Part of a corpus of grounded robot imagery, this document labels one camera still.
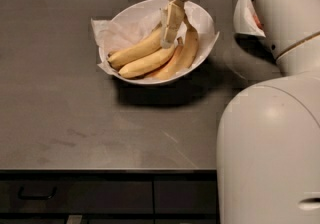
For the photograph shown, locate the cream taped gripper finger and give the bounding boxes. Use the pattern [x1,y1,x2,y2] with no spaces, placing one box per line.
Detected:
[160,0,185,49]

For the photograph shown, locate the yellow banana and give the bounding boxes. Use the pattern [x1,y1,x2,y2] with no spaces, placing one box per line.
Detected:
[119,45,175,79]
[107,24,161,69]
[166,17,199,80]

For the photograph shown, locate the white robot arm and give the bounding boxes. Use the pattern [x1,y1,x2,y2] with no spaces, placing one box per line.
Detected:
[216,0,320,224]

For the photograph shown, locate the white paper liner in banana bowl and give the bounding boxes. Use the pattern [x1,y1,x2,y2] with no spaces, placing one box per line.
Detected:
[91,0,219,86]

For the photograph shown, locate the orange-tinted banana underneath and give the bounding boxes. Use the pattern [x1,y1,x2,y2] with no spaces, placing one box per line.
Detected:
[146,37,184,80]

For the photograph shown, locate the white banana bowl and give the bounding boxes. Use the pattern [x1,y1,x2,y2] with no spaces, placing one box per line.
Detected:
[91,0,219,86]

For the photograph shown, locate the white strawberry bowl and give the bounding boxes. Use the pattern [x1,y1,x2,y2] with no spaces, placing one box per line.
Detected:
[233,0,265,38]

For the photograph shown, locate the pile of red strawberries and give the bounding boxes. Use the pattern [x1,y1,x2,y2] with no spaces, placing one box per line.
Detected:
[253,14,263,30]

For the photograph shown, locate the right dark drawer front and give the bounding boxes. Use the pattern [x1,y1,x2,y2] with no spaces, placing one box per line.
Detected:
[154,180,217,214]

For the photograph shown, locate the dark drawer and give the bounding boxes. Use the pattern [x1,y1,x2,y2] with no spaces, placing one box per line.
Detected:
[0,180,153,214]
[154,180,217,214]

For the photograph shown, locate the left dark drawer front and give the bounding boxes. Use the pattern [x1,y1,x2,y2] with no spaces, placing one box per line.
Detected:
[0,180,153,214]

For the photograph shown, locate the left black drawer handle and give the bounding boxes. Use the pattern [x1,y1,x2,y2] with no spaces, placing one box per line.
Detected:
[17,185,57,201]

